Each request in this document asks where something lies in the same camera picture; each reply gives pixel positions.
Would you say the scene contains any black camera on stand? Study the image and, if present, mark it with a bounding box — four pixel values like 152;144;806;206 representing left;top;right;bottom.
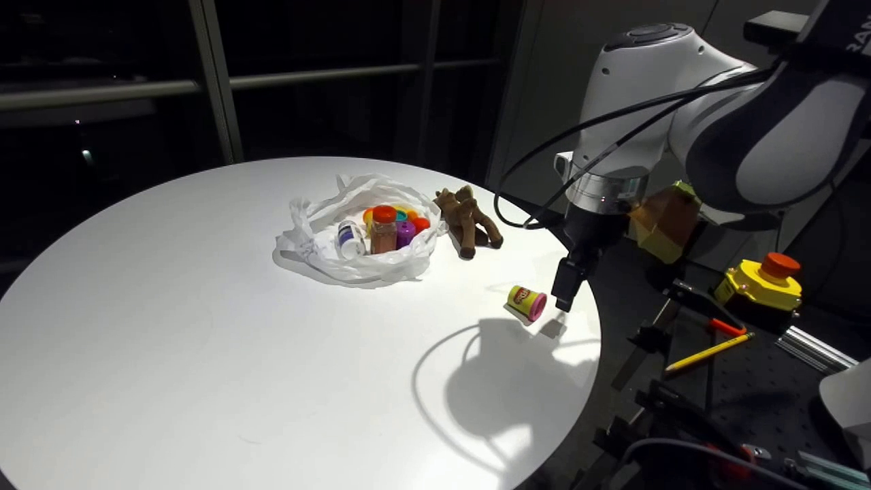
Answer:
743;11;820;53

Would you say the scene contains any purple lid play-doh tub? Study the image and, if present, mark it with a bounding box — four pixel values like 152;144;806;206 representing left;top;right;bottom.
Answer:
398;221;417;246

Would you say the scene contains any pink lid play-doh tub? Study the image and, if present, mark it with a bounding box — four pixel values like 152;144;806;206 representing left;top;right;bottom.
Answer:
504;286;548;323

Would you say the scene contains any yellow emergency stop button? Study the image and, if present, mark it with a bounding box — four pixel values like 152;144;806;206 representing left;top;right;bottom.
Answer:
714;251;802;312

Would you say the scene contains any yellow pencil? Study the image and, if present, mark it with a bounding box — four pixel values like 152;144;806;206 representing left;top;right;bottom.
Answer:
664;331;755;373

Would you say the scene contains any metal window railing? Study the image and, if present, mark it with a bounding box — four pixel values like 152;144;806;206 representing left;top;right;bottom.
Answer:
0;0;499;159

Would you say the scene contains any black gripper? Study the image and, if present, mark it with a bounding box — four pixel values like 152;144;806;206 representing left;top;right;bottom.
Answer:
551;206;628;312

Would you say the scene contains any clear plastic bag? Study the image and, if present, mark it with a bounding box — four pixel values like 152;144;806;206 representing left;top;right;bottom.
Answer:
273;176;444;286

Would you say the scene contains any brown plush toy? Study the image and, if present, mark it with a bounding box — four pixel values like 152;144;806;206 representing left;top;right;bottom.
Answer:
435;185;504;257

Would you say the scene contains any red lid spice jar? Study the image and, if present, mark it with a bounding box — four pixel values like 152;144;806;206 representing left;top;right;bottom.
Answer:
371;203;398;252

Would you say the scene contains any small red lid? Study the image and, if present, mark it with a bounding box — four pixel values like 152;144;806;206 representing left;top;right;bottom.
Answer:
412;215;431;233

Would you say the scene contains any white pill bottle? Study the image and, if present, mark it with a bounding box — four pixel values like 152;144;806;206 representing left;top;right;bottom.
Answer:
338;221;366;255

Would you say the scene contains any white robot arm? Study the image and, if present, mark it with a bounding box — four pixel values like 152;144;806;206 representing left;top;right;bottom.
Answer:
553;0;871;306

